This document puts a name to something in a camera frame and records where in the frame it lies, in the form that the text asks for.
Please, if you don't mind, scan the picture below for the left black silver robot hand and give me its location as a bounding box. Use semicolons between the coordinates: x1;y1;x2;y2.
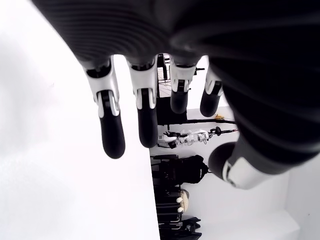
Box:
29;0;320;190

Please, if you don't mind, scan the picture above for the black cabinet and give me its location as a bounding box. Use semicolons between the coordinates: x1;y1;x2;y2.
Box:
156;96;188;126

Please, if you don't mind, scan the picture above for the black backpack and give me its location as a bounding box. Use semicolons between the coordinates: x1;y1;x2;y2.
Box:
174;154;209;185

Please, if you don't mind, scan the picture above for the beige white sneaker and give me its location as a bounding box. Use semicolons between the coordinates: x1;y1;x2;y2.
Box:
175;189;191;213

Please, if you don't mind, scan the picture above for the black fabric pile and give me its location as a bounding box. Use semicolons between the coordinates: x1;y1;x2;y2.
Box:
159;216;203;240

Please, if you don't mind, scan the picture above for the black gantry frame with casters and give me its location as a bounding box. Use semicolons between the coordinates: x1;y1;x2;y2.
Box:
186;118;237;124

